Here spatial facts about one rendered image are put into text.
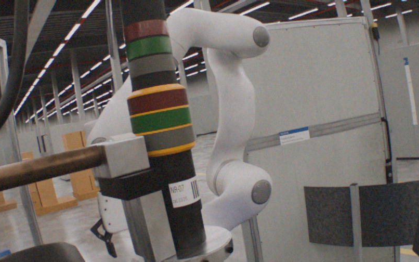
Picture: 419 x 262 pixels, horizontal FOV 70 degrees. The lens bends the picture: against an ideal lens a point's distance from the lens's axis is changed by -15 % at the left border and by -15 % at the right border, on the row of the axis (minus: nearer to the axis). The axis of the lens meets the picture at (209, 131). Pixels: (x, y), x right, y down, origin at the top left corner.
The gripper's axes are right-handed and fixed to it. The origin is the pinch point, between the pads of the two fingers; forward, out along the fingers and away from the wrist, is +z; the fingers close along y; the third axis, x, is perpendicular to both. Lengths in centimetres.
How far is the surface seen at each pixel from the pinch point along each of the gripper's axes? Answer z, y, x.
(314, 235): 56, 140, 68
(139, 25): -30, -15, -59
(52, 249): -13.5, -21.9, -41.2
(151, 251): -15, -17, -59
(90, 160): -22, -20, -59
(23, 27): -31, -23, -60
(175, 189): -19, -14, -59
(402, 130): 41, 577, 189
